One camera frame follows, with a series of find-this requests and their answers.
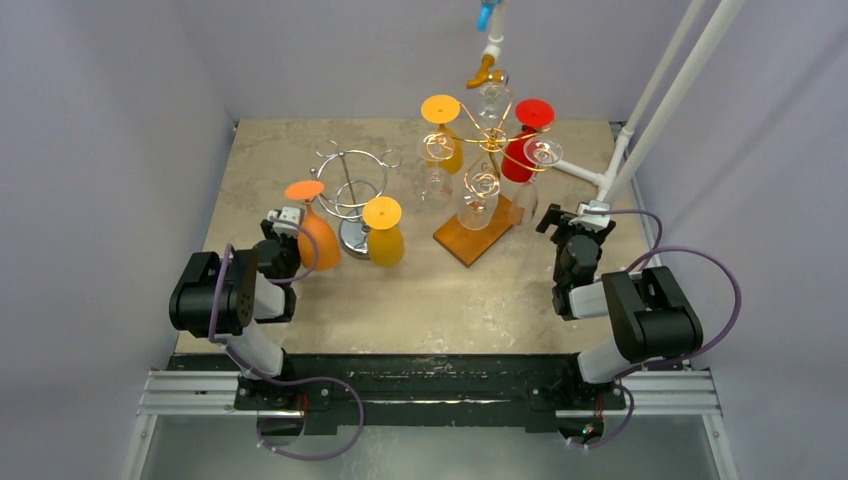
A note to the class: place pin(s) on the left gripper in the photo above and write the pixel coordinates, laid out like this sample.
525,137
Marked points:
269,231

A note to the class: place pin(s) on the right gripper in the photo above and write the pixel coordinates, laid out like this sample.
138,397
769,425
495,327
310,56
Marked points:
574,232

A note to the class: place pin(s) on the orange plastic goblet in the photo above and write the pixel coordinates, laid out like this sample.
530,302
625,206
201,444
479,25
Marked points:
318,243

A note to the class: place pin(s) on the clear tall flute glass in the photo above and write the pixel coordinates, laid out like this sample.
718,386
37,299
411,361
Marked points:
545,152

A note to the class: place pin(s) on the gold rack with wooden base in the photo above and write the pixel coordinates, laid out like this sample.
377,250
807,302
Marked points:
504,130

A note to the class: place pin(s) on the clear short glass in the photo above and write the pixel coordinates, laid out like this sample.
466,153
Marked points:
479,196
494,101

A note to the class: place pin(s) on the red plastic wine glass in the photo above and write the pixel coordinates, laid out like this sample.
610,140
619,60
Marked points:
533,114

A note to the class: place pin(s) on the chrome wine glass rack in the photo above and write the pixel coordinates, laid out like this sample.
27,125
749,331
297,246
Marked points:
347,202

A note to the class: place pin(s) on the yellow plastic goblet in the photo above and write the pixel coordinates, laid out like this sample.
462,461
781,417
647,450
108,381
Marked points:
385,241
439,110

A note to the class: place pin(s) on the clear wine glass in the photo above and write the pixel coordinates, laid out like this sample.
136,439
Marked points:
435,172

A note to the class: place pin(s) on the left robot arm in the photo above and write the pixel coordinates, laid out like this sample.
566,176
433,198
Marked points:
224,299

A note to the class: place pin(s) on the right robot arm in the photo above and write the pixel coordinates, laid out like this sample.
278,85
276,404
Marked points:
650,316

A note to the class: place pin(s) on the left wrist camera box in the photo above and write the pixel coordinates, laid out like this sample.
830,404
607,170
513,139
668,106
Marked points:
286,221

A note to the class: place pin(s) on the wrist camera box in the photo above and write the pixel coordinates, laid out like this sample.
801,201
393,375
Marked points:
286,221
593,216

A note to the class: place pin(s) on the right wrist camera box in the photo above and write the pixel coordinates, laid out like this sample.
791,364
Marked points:
593,216

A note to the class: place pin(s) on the white pvc pipe frame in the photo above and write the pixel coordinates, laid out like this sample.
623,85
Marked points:
620,170

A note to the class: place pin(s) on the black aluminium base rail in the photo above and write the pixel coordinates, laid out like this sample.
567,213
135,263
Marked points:
538,393

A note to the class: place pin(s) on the brass faucet with blue handle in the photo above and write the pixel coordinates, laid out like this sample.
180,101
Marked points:
491,22

